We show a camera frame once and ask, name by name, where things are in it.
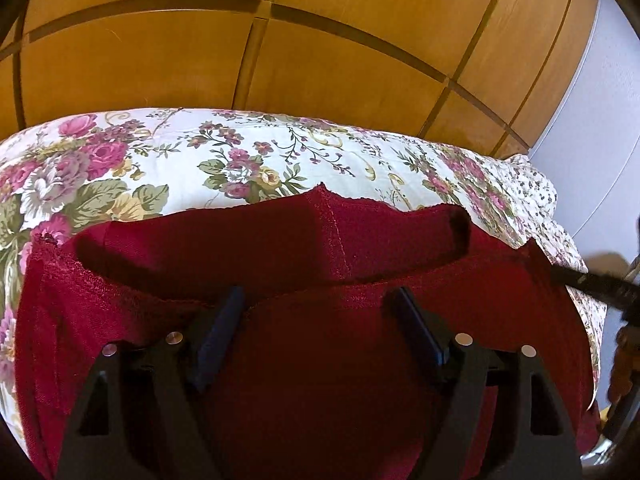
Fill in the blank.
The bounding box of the wooden panelled wardrobe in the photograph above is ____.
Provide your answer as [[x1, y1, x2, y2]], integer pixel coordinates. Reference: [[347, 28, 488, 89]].
[[0, 0, 601, 161]]

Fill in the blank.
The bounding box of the floral quilted blanket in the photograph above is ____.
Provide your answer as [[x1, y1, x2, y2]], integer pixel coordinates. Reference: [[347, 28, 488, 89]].
[[0, 107, 608, 461]]

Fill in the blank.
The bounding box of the dark red embroidered sweater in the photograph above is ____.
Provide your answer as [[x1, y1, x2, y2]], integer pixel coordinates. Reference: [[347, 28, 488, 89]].
[[15, 182, 603, 480]]

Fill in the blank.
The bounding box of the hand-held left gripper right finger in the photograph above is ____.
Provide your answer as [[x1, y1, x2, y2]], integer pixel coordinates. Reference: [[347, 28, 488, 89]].
[[392, 287, 583, 480]]

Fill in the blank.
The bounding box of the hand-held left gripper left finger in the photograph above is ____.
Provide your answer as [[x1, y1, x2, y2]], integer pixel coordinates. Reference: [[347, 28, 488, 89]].
[[57, 286, 246, 480]]

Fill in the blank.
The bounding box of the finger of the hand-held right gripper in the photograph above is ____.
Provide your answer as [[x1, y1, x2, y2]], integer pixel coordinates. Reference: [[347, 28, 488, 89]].
[[550, 265, 640, 311]]

